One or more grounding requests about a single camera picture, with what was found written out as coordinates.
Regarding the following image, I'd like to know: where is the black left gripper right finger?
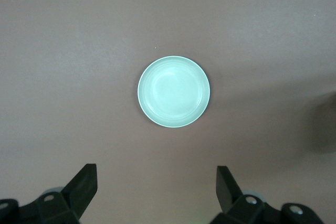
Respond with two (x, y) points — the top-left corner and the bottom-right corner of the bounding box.
(212, 166), (322, 224)

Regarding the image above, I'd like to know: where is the brown table cloth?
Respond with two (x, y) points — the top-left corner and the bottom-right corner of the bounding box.
(0, 0), (336, 224)

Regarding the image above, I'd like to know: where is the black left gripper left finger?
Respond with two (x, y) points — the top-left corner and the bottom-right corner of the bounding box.
(0, 163), (99, 224)

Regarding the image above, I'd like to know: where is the pale green round plate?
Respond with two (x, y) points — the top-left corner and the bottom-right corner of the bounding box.
(137, 55), (211, 130)

